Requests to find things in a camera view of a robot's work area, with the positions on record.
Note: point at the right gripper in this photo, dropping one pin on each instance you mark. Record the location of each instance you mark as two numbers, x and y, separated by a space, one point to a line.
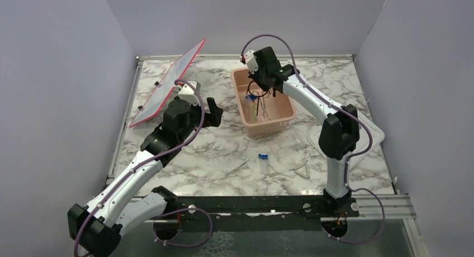
254 75

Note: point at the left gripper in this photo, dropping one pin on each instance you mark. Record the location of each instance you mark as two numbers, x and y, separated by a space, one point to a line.
213 118

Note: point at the green red yellow stirring rods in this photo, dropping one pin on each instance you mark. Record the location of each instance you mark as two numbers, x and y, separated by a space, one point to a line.
254 113

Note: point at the metal crucible tongs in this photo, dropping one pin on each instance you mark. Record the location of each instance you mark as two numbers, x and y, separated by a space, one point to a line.
265 115

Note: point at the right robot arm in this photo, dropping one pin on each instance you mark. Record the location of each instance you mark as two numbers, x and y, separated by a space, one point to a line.
339 132

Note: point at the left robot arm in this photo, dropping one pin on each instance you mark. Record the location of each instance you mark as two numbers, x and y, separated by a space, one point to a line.
99 226

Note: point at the pink plastic bin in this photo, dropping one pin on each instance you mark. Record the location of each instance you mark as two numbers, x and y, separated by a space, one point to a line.
279 107

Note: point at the metal tweezers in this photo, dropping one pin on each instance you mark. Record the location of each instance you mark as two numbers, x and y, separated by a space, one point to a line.
229 174

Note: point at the red framed whiteboard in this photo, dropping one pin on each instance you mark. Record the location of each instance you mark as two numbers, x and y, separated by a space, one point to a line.
158 97

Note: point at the two blue capped vials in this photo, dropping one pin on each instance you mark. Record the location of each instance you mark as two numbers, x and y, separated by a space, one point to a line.
263 162

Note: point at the whiteboard metal leg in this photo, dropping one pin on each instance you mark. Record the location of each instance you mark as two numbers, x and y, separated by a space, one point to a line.
140 108

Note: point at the white tubing pieces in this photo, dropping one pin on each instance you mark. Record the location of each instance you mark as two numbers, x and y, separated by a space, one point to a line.
303 171

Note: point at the white plastic lid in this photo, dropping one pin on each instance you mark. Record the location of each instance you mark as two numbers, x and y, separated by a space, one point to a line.
377 137

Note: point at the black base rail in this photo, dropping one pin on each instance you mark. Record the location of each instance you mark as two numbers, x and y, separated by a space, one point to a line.
251 213

